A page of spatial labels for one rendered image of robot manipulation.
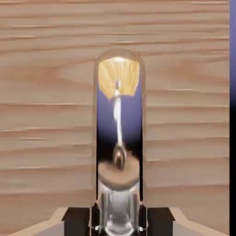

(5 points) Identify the light wood cabinet door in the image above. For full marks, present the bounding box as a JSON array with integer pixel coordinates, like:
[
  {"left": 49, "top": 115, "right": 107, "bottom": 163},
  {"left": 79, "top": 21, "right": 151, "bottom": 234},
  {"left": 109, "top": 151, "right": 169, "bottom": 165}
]
[{"left": 0, "top": 0, "right": 230, "bottom": 236}]

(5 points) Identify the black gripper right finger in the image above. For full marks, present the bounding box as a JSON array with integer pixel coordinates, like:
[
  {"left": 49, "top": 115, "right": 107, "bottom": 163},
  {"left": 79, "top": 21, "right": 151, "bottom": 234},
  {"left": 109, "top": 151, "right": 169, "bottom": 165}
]
[{"left": 138, "top": 201, "right": 228, "bottom": 236}]

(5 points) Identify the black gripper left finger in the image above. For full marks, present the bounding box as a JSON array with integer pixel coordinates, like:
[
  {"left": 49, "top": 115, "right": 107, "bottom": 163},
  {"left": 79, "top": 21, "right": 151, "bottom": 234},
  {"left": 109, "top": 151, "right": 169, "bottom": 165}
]
[{"left": 8, "top": 202, "right": 101, "bottom": 236}]

